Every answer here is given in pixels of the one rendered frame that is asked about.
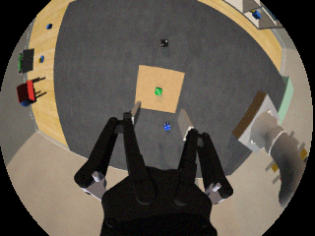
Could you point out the tan square mat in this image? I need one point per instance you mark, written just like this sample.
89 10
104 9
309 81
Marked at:
150 78

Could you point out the blue die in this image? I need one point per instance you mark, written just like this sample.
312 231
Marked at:
166 126

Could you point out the green die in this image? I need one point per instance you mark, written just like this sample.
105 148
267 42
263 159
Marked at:
158 91

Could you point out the black die with white pips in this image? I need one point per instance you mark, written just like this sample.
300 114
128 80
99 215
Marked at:
163 43

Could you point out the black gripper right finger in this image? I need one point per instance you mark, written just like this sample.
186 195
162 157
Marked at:
217 188

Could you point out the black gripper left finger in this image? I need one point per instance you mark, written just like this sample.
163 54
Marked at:
91 176

